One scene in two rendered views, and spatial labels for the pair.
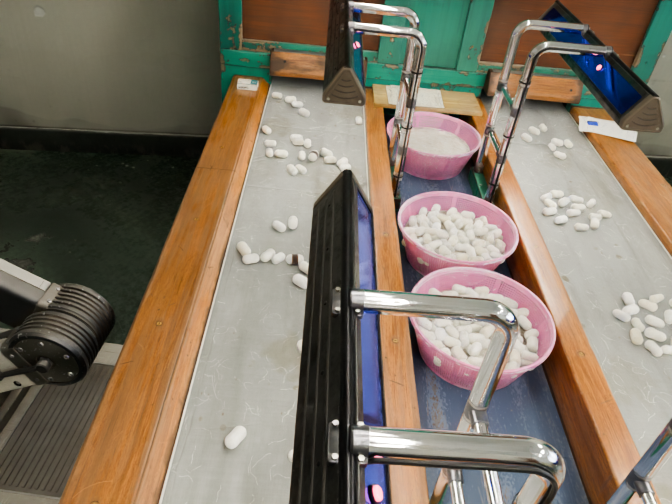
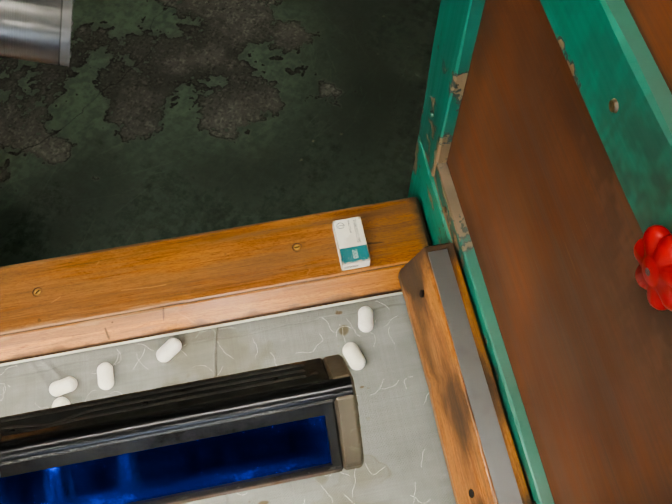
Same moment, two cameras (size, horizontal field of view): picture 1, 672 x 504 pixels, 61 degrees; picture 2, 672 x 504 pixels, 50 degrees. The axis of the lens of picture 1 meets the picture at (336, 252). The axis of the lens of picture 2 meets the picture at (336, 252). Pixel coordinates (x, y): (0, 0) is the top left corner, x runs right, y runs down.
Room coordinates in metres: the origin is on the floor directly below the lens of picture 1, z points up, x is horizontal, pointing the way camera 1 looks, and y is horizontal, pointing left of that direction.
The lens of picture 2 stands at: (1.57, -0.08, 1.56)
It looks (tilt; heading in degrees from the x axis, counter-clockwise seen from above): 63 degrees down; 82
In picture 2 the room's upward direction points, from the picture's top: straight up
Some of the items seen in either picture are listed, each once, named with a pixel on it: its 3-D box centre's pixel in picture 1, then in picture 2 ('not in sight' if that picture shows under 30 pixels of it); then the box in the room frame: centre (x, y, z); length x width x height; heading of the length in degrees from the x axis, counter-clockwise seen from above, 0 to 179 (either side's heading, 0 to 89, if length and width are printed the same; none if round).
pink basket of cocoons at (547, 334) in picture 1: (475, 331); not in sight; (0.76, -0.28, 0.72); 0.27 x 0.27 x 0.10
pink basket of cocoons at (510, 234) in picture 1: (453, 240); not in sight; (1.04, -0.26, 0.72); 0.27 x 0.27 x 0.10
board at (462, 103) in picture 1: (425, 99); not in sight; (1.69, -0.22, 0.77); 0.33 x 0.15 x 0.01; 93
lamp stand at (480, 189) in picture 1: (533, 124); not in sight; (1.31, -0.45, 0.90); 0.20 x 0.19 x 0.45; 3
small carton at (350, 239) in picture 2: (247, 84); (351, 243); (1.64, 0.32, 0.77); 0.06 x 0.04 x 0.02; 93
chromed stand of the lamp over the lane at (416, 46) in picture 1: (371, 109); not in sight; (1.29, -0.05, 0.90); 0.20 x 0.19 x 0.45; 3
